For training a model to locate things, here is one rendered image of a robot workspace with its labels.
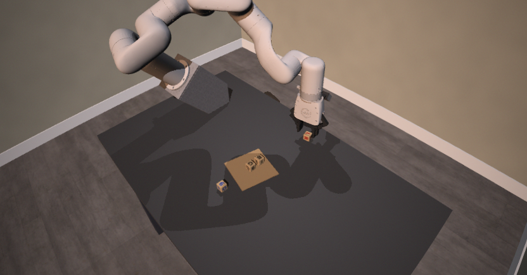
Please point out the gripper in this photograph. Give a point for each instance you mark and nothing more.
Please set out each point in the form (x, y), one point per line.
(311, 112)

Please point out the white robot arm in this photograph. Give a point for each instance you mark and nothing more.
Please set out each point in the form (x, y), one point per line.
(132, 53)

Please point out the orange flat mat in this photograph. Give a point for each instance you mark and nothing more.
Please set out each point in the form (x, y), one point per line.
(246, 179)

